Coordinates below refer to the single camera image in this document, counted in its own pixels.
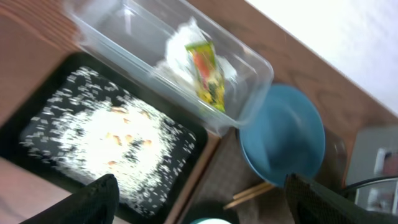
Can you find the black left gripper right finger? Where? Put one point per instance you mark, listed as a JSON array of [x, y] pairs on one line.
[[311, 202]]

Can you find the grey dishwasher rack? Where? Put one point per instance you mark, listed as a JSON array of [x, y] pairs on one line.
[[373, 165]]

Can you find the dark blue plate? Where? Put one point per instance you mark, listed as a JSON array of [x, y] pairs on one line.
[[286, 137]]

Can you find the clear plastic bin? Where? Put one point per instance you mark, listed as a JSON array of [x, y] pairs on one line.
[[133, 35]]

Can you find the wooden chopstick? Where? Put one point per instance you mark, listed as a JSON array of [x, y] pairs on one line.
[[252, 190], [247, 197]]

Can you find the yellow green snack wrapper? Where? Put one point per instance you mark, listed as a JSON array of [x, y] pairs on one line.
[[209, 79]]

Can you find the black tray bin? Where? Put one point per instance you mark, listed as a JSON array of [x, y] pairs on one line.
[[12, 150]]

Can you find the white tissue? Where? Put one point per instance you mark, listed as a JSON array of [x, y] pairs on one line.
[[178, 65]]

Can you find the light blue bowl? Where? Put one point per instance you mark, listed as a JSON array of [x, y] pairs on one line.
[[210, 221]]

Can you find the white rice pile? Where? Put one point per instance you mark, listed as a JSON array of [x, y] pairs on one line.
[[90, 127]]

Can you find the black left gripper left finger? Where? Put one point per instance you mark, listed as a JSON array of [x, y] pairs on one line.
[[95, 203]]

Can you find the brown serving tray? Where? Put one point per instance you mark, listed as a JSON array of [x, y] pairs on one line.
[[228, 174]]

